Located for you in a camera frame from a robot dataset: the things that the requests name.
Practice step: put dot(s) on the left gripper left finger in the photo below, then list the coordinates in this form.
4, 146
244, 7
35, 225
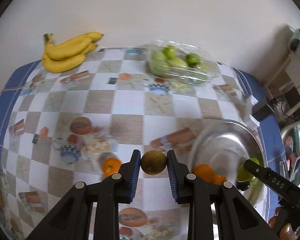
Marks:
70, 217

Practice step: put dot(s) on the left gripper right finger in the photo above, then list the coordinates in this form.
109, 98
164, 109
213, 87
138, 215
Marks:
236, 217

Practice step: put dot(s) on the dark plum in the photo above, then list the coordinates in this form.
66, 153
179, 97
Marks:
242, 185

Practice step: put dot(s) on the orange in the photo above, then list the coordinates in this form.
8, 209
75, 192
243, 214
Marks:
204, 171
110, 166
218, 179

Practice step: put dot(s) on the small brown kiwi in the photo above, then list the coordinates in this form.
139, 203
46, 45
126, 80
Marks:
153, 162

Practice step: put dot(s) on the large steel bowl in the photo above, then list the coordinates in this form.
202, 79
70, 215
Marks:
224, 145

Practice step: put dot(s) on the checkered fruit print tablecloth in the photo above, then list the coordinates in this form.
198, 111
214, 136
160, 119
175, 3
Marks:
58, 129

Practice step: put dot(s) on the black charger on white dock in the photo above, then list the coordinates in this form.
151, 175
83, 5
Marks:
256, 111

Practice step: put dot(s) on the white wooden chair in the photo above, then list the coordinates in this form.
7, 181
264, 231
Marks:
284, 88

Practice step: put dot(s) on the banana bunch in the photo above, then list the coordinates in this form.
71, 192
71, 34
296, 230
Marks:
69, 54

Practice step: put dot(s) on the clear plastic fruit tray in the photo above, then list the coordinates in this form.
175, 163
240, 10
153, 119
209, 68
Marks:
182, 63

